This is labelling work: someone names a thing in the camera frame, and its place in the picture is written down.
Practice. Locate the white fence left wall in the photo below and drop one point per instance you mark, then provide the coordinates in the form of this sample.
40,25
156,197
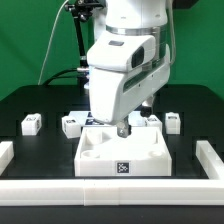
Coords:
6,154

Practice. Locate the black camera stand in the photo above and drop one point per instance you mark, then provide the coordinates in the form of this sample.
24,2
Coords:
81,11

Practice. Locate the white square tabletop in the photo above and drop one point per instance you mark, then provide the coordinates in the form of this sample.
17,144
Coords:
101,152

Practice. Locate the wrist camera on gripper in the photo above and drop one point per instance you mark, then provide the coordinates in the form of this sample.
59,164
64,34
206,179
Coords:
121,53

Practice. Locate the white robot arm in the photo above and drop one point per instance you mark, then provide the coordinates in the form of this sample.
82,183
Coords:
139,18

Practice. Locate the paper sheet with markers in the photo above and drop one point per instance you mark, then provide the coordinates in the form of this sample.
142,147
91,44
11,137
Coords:
84,118

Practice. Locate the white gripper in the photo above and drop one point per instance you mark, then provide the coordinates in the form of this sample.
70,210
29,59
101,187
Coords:
114,95

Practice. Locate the white fence front wall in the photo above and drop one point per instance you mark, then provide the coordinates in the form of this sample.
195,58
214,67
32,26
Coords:
111,192

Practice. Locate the white fence wall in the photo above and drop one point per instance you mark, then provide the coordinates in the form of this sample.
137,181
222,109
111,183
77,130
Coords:
111,192
6,154
209,160

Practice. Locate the white fence right wall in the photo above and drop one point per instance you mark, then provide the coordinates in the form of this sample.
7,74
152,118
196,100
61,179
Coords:
209,160

